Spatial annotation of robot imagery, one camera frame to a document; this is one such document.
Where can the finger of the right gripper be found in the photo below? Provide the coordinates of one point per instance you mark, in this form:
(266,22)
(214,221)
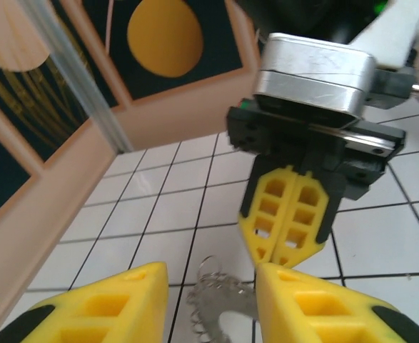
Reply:
(318,214)
(255,214)

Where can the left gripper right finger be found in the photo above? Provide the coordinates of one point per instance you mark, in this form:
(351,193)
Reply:
(284,293)

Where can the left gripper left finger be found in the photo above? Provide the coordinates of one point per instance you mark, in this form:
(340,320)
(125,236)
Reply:
(123,286)

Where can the metal disc keyring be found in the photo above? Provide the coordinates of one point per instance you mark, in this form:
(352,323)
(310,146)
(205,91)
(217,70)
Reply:
(216,300)

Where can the left aluminium frame post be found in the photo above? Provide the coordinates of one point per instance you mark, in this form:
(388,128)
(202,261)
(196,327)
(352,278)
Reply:
(98,107)

